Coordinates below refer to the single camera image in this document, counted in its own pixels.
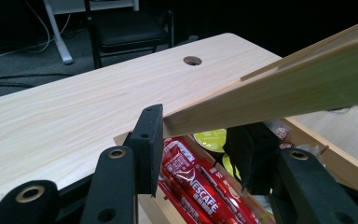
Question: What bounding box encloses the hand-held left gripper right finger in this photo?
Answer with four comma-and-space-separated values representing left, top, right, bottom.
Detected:
223, 121, 282, 195

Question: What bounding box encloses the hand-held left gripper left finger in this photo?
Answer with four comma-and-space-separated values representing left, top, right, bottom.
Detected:
124, 104, 164, 198

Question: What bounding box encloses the wooden box lid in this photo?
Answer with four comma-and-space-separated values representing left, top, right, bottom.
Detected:
162, 15, 358, 139

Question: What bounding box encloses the wooden box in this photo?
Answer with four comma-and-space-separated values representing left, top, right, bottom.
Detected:
113, 116, 358, 224

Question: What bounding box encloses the green coffee capsule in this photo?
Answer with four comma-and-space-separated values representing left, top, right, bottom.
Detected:
193, 128, 227, 154
222, 153, 242, 181

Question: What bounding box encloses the red and white patterned packet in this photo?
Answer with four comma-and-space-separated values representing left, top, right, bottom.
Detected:
271, 125, 295, 150

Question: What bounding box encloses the red coffee stick sachet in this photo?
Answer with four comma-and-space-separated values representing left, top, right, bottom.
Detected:
162, 137, 246, 224
158, 174, 200, 224
199, 158, 262, 224

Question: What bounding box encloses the black chair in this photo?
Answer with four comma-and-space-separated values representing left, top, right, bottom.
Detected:
83, 0, 175, 70

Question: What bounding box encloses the white desk frame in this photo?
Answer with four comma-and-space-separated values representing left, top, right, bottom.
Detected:
42, 0, 140, 65

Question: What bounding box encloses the black cable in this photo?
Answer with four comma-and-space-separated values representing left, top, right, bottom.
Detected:
0, 73, 73, 89

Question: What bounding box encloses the white cable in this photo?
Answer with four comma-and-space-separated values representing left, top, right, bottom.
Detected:
0, 0, 73, 64

